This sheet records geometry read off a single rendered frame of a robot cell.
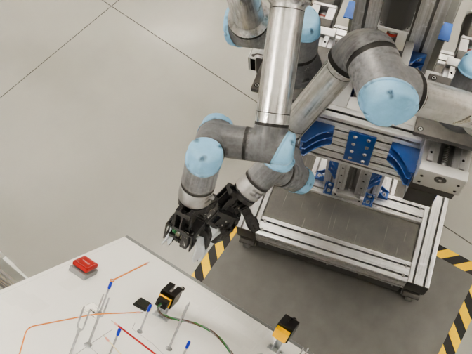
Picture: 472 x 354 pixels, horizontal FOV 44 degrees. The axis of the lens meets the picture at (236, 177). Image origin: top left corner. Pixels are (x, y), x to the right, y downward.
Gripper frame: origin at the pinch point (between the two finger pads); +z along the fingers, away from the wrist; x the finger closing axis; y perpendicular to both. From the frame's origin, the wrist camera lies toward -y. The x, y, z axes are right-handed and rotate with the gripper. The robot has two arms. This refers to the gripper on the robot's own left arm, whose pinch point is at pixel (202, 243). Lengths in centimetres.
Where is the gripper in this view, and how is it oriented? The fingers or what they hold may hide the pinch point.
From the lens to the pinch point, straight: 160.4
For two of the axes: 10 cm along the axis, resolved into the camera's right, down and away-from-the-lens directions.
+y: -7.1, -3.6, -6.1
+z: -6.5, 6.7, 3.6
